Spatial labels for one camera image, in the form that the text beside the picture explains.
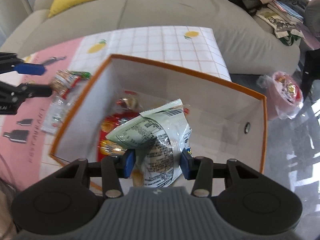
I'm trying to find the green sausage snack stick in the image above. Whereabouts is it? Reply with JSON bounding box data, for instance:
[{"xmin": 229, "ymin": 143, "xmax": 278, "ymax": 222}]
[{"xmin": 71, "ymin": 72, "xmax": 92, "ymax": 80}]

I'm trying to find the cluttered desk pile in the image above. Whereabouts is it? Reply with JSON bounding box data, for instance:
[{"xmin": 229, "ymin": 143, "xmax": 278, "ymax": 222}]
[{"xmin": 256, "ymin": 0, "xmax": 319, "ymax": 50}]

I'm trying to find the small red candy packet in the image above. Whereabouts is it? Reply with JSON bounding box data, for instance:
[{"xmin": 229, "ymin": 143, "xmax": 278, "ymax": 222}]
[{"xmin": 117, "ymin": 97, "xmax": 139, "ymax": 111}]

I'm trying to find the white door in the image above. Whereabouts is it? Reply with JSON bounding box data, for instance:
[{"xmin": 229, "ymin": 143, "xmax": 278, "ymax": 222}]
[{"xmin": 0, "ymin": 0, "xmax": 31, "ymax": 45}]

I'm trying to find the red snack packet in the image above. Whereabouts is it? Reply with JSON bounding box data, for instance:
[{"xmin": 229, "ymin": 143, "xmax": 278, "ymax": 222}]
[{"xmin": 97, "ymin": 111, "xmax": 139, "ymax": 161}]

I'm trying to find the beige sofa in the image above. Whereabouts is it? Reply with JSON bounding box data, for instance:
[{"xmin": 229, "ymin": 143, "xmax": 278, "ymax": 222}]
[{"xmin": 0, "ymin": 0, "xmax": 301, "ymax": 76}]

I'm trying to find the pink white lemon tablecloth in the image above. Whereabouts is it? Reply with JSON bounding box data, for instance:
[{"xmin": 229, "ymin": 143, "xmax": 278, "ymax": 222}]
[{"xmin": 0, "ymin": 25, "xmax": 232, "ymax": 198}]

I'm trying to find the pink plastic snack bag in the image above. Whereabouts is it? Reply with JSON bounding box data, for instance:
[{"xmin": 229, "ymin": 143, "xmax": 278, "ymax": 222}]
[{"xmin": 257, "ymin": 72, "xmax": 304, "ymax": 120}]

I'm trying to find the orange cracker snack packet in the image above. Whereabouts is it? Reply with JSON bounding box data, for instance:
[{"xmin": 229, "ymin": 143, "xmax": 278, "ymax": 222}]
[{"xmin": 49, "ymin": 70, "xmax": 80, "ymax": 99}]

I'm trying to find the clear green-white snack bag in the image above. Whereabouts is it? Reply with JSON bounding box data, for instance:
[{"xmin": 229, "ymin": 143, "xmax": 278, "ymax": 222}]
[{"xmin": 107, "ymin": 99, "xmax": 192, "ymax": 188}]

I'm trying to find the orange cardboard box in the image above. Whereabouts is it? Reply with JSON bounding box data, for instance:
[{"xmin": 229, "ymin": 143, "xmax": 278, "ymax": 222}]
[{"xmin": 50, "ymin": 54, "xmax": 267, "ymax": 171}]

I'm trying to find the grey office chair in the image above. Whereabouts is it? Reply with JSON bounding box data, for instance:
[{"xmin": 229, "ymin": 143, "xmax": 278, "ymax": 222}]
[{"xmin": 304, "ymin": 0, "xmax": 320, "ymax": 37}]

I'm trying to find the white flat sachet packet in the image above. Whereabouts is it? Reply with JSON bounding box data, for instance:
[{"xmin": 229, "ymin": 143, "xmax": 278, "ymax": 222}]
[{"xmin": 41, "ymin": 95, "xmax": 72, "ymax": 134}]

